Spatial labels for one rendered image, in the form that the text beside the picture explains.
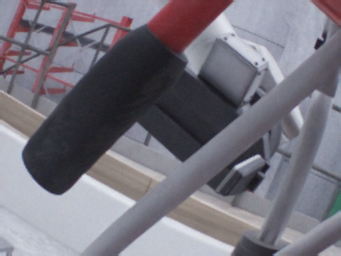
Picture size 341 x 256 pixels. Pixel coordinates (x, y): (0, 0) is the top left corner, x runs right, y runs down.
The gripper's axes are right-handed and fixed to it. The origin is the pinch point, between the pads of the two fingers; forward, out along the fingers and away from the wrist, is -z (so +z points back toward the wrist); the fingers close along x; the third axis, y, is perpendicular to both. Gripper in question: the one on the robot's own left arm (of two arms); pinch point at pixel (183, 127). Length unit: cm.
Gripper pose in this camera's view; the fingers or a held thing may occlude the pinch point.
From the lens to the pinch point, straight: 42.2
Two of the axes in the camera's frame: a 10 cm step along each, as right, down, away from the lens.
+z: 3.6, -0.1, 9.3
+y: 5.9, -7.7, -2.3
